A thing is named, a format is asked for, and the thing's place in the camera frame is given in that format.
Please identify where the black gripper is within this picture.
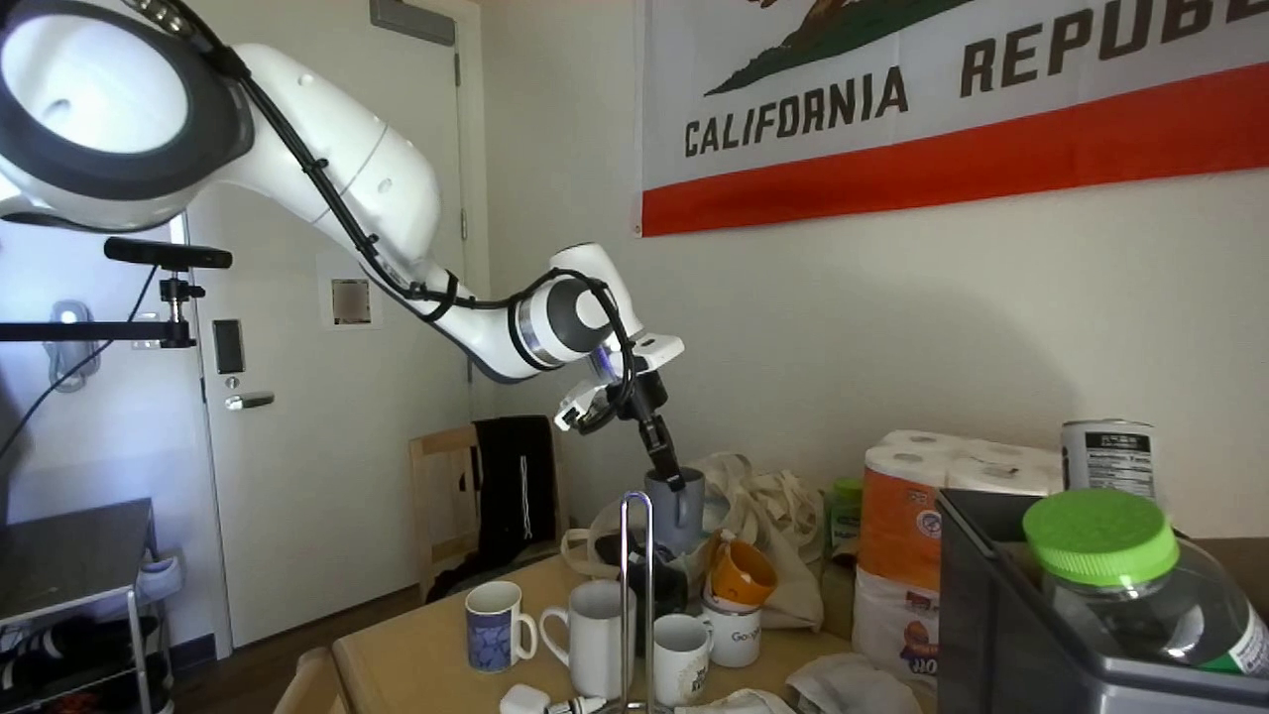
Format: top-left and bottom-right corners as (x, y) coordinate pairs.
(597, 367), (687, 486)

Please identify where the black cup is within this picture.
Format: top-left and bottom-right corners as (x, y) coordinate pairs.
(592, 529), (696, 629)

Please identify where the orange cup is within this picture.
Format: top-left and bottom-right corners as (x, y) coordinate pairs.
(707, 532), (782, 613)

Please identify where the beige cloth tote bag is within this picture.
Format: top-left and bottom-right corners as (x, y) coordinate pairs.
(559, 450), (848, 634)

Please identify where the green package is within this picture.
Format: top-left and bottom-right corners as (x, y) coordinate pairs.
(826, 475), (868, 558)

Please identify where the white mug with print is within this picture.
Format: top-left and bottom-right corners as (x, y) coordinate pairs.
(696, 590), (769, 672)

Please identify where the tall white mug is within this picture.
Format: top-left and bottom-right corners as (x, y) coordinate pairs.
(536, 576), (641, 701)

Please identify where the small white mug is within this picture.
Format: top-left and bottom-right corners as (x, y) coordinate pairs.
(647, 613), (716, 709)

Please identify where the cardboard box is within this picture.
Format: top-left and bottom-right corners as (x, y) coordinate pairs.
(408, 426), (483, 601)

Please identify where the blue printed mug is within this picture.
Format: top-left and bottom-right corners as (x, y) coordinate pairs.
(458, 576), (544, 676)

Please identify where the paper towel roll pack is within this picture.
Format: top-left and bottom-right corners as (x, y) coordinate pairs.
(848, 426), (1066, 685)

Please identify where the small white object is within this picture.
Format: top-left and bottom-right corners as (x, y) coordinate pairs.
(496, 681), (555, 714)

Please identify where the crumpled white cloth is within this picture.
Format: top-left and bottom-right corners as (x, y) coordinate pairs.
(786, 650), (926, 714)

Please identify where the white door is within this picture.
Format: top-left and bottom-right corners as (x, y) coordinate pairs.
(182, 0), (496, 660)

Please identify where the small photo on door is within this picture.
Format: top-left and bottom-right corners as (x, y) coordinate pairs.
(329, 275), (377, 335)

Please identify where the dark gray metal bin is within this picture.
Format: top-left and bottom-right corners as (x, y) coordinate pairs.
(930, 490), (1269, 714)

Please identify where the California Republic flag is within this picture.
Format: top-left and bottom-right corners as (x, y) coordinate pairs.
(639, 0), (1269, 242)

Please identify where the black door keypad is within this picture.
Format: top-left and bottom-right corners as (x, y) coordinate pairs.
(210, 314), (251, 380)

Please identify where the white canister dark label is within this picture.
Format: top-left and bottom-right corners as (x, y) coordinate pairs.
(1060, 413), (1161, 506)

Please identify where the green lid plastic jar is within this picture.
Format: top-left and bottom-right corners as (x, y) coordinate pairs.
(1020, 490), (1269, 681)

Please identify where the metal cart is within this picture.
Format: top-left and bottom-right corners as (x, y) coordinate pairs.
(0, 495), (182, 714)

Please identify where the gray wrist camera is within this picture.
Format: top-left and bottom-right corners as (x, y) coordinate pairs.
(552, 384), (618, 441)

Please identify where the metal wire holder stand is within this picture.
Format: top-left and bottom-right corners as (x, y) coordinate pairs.
(578, 490), (664, 714)

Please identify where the metal door handle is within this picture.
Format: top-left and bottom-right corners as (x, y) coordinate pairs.
(218, 384), (277, 416)

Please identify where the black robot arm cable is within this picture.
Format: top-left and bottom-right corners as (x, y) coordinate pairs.
(136, 0), (647, 389)

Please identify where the black camera boom mount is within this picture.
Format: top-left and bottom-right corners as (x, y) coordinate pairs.
(0, 234), (236, 357)

